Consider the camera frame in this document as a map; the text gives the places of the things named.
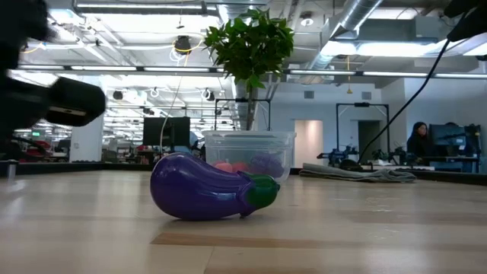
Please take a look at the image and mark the dark office desk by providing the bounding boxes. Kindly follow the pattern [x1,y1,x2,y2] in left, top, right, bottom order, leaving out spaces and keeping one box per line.
[424,155,481,173]

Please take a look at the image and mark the black computer monitor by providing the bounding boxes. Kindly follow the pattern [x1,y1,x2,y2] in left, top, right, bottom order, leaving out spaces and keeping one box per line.
[170,116,191,148]
[142,116,171,148]

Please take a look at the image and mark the dark monitor on desk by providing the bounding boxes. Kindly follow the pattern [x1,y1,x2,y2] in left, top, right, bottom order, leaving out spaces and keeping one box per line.
[428,123,482,159]

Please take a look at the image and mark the long linear ceiling light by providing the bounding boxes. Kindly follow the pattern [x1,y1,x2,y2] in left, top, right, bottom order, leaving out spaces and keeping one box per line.
[17,63,487,79]

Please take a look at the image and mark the silver spiral air duct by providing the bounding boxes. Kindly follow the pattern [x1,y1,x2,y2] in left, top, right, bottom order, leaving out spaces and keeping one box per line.
[300,0,384,84]

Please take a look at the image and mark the grey folded cloth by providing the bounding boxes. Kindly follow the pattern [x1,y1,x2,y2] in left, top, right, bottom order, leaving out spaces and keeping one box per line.
[299,162,418,183]

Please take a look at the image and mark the black ceiling camera yellow cable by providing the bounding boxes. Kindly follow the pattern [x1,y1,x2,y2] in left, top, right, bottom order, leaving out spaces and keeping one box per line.
[173,34,193,56]

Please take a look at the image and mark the dark robot equipment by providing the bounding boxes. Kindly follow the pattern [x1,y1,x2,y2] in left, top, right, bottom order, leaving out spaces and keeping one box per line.
[371,146,410,165]

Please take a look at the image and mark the white square column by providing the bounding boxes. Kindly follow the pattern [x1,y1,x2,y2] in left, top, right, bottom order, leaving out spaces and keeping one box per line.
[69,113,106,164]

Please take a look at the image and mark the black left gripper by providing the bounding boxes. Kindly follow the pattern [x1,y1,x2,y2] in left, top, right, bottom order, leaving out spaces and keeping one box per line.
[0,72,50,132]

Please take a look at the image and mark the purple toy eggplant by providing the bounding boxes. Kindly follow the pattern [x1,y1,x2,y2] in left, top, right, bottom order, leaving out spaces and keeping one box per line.
[150,151,282,221]

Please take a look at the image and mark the green potted plant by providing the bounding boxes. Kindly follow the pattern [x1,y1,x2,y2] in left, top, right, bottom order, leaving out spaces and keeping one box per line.
[203,7,296,132]

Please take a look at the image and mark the purple toy grapes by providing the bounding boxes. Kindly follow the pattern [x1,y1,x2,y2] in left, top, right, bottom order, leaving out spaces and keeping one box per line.
[249,153,285,178]

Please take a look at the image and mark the clear plastic tupperware container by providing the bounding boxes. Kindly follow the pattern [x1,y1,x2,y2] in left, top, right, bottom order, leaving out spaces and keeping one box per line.
[202,130,297,183]

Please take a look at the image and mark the black left wrist camera housing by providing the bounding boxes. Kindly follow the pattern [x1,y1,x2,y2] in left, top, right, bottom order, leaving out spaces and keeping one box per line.
[45,77,107,128]

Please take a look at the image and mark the yellow hanging ceiling tag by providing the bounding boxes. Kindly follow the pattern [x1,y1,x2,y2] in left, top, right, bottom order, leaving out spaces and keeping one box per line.
[345,55,353,95]

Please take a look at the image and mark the blue robot equipment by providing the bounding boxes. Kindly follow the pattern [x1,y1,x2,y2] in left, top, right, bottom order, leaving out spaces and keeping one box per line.
[317,146,361,170]

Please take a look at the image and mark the red office chair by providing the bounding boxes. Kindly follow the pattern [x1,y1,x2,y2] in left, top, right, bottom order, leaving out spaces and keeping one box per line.
[22,140,50,159]

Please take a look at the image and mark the small grey cylinder post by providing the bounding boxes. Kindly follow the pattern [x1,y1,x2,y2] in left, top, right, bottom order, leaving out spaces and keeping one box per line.
[5,159,18,183]

